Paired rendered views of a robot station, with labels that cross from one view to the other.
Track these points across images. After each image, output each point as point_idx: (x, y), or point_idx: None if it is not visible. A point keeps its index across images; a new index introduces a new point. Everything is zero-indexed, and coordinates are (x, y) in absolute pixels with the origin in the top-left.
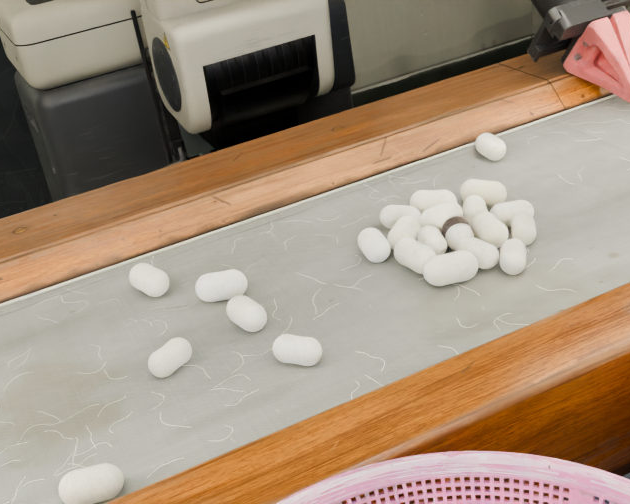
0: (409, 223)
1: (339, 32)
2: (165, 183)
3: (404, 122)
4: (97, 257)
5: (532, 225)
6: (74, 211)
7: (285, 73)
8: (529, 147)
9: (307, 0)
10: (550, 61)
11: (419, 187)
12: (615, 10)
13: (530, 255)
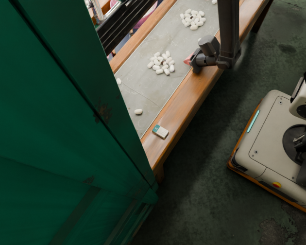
0: (198, 15)
1: None
2: (246, 12)
3: (219, 39)
4: (240, 1)
5: (182, 20)
6: (253, 3)
7: (295, 92)
8: (196, 46)
9: (302, 90)
10: (206, 69)
11: (207, 31)
12: (191, 56)
13: (181, 20)
